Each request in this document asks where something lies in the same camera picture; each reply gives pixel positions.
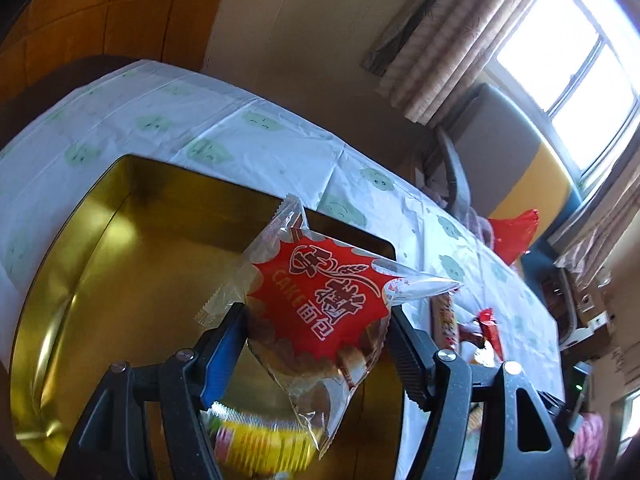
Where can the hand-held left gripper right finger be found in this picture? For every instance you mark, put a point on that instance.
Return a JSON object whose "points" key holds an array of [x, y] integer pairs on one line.
{"points": [[410, 365]]}

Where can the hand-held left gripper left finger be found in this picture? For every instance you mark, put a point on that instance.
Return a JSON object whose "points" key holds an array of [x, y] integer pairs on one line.
{"points": [[222, 360]]}

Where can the yellow clear snack packet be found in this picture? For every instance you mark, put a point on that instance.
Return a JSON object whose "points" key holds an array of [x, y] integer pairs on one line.
{"points": [[475, 353]]}

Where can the clear cake packet red label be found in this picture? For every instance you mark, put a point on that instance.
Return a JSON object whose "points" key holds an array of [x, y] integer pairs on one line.
{"points": [[320, 300]]}

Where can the gold metal tin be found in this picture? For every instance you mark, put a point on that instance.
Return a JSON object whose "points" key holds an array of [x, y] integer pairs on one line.
{"points": [[150, 260]]}

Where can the long striped snack packet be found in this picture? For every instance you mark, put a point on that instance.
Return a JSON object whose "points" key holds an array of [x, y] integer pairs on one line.
{"points": [[445, 320]]}

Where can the red snack packet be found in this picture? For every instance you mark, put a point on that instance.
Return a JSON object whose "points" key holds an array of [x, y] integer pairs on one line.
{"points": [[489, 327]]}

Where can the yellow striped snack packet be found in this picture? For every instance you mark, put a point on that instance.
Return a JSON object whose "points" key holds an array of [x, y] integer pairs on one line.
{"points": [[260, 447]]}

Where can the red plastic bag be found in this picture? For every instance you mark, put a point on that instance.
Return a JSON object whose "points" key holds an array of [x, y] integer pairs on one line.
{"points": [[515, 235]]}

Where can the pink patterned cloth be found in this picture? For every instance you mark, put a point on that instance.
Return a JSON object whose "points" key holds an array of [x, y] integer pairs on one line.
{"points": [[587, 442]]}

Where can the beige patterned curtain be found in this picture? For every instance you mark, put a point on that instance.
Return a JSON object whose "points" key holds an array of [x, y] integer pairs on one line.
{"points": [[600, 235], [450, 45]]}

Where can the cloud print tablecloth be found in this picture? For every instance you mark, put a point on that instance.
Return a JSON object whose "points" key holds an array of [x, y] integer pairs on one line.
{"points": [[250, 125]]}

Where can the grey yellow armchair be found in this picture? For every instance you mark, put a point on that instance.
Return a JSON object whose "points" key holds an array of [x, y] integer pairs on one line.
{"points": [[505, 145]]}

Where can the window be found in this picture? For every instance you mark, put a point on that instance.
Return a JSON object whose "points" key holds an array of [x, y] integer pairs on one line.
{"points": [[565, 45]]}

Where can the wooden panel cabinet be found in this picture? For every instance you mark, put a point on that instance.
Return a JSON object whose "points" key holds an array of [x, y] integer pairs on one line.
{"points": [[125, 5]]}

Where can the grey curved chair frame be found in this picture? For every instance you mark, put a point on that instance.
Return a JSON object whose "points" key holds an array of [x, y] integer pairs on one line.
{"points": [[570, 305]]}

